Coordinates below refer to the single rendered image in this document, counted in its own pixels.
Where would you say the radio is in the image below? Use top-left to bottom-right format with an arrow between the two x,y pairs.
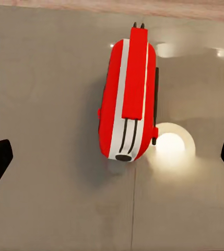
98,22 -> 159,162

